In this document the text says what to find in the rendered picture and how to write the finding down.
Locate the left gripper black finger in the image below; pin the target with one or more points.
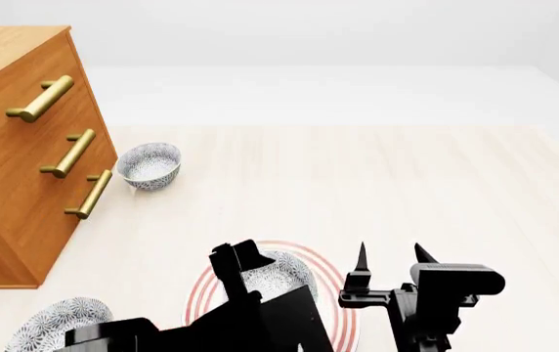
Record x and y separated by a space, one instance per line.
252 258
230 271

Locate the wooden drawer cabinet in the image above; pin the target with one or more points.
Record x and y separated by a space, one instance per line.
11 172

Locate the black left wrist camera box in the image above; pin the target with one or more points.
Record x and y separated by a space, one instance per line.
108 335

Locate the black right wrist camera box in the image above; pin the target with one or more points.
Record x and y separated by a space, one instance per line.
455 278

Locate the white plate with red rings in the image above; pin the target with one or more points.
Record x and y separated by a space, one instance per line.
329 282

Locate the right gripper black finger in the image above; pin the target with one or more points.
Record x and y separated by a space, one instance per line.
423 256
360 273

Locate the patterned grey bowl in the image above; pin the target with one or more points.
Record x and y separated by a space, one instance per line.
279 279
148 166

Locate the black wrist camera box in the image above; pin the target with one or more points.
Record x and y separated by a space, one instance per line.
108 335
455 278

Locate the blue patterned plate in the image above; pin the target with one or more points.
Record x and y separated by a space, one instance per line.
57 317

